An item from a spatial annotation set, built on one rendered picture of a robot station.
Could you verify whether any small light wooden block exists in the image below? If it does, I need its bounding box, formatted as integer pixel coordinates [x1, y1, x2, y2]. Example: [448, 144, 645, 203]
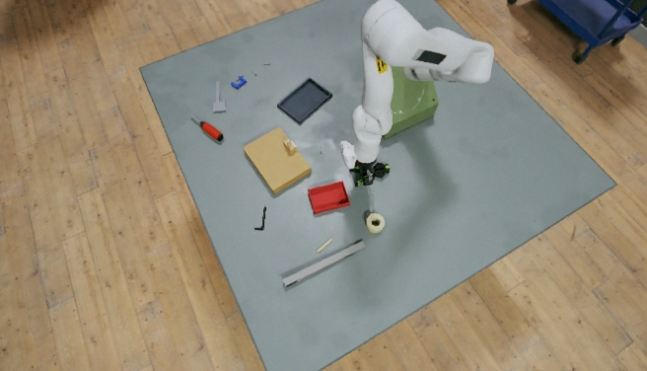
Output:
[283, 139, 295, 153]

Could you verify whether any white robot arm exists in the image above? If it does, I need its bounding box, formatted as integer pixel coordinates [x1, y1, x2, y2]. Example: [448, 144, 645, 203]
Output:
[340, 0, 494, 169]

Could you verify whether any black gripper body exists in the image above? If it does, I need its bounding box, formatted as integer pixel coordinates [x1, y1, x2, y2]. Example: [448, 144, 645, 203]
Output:
[355, 158, 377, 173]

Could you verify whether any red-handled screwdriver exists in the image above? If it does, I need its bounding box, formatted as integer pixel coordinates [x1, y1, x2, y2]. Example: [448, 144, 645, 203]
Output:
[190, 114, 224, 141]

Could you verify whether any tan wooden board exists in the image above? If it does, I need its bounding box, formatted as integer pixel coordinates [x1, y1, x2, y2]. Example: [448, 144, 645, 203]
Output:
[244, 127, 311, 194]

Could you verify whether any red rectangular tray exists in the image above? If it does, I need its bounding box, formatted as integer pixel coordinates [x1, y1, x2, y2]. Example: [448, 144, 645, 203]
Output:
[308, 182, 349, 214]

